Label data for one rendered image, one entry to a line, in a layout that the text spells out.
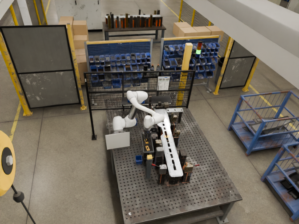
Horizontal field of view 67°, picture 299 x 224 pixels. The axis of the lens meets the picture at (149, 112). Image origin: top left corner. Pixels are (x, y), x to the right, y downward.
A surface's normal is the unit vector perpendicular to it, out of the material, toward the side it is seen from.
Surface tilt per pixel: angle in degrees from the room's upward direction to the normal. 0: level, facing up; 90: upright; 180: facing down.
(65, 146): 0
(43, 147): 0
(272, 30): 90
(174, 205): 0
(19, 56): 91
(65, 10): 90
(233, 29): 90
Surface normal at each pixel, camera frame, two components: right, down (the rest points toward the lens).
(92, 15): 0.25, 0.63
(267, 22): -0.97, 0.12
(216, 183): 0.05, -0.77
